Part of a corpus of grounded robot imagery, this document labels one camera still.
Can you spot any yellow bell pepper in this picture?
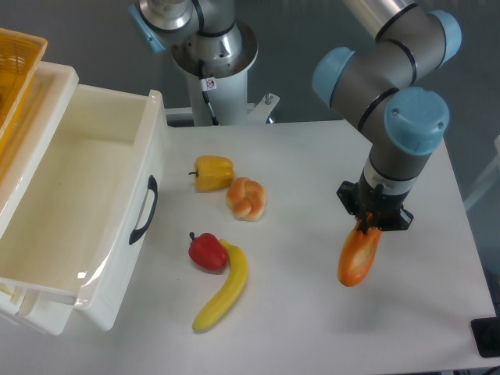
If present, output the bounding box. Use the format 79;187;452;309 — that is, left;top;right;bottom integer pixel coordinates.
188;155;234;192

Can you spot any white drawer cabinet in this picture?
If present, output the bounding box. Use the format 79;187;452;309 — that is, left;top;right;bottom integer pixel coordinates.
1;62;79;335

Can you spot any red bell pepper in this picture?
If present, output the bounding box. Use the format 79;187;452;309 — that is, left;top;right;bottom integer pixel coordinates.
188;232;227;271

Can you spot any black device at edge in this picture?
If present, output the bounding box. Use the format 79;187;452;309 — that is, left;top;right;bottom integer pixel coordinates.
470;317;499;358

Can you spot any black drawer handle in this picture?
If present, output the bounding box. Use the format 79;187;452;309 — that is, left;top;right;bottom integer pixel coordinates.
128;175;159;245

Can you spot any yellow plastic basket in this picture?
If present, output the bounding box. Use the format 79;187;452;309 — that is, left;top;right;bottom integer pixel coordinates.
1;28;48;153

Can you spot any long orange bread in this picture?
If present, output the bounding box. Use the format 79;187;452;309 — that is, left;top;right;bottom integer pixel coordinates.
337;221;382;287

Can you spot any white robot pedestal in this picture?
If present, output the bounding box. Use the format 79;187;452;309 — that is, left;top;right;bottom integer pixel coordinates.
172;20;258;127

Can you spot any yellow banana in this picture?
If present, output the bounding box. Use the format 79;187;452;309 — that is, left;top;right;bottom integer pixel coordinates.
191;240;248;332

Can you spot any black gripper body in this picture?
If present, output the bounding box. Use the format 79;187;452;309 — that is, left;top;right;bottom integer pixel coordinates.
337;174;413;231

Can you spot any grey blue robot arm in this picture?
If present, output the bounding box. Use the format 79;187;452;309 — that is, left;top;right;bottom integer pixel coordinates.
129;1;462;233

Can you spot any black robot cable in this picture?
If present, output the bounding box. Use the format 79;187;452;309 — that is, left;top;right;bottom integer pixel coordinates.
198;58;220;127

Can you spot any upper white drawer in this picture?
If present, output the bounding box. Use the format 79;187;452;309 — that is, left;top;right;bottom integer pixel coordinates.
7;84;169;330

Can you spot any braided round bread roll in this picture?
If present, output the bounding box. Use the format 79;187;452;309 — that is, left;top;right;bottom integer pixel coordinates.
226;177;267;221

